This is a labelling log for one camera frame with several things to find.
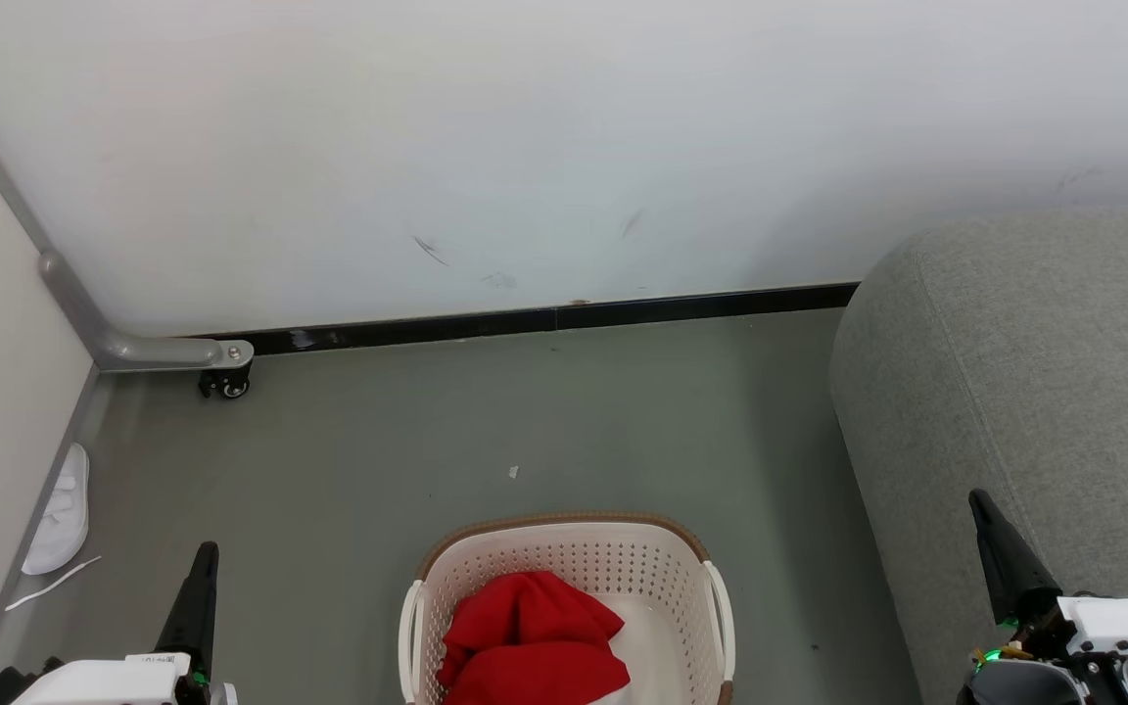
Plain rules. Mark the white slipper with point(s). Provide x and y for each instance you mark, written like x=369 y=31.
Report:
x=60 y=519

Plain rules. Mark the white perforated basket brown rim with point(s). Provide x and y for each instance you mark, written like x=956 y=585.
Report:
x=584 y=558

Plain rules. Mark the grey fabric sofa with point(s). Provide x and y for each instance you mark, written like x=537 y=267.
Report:
x=1034 y=392

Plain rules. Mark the black baseboard strip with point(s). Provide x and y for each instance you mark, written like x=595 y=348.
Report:
x=623 y=313

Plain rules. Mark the red garment with white trim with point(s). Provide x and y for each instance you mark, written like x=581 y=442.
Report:
x=525 y=612

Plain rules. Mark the thin white strip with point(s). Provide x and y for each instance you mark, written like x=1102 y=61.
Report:
x=50 y=586

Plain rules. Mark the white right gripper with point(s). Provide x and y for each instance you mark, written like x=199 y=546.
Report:
x=1127 y=632

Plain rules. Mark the black caster wheel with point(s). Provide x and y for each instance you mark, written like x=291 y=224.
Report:
x=229 y=384

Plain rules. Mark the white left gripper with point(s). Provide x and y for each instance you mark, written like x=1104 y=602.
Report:
x=104 y=682

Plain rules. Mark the grey metal frame leg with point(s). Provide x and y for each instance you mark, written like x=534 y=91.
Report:
x=133 y=350

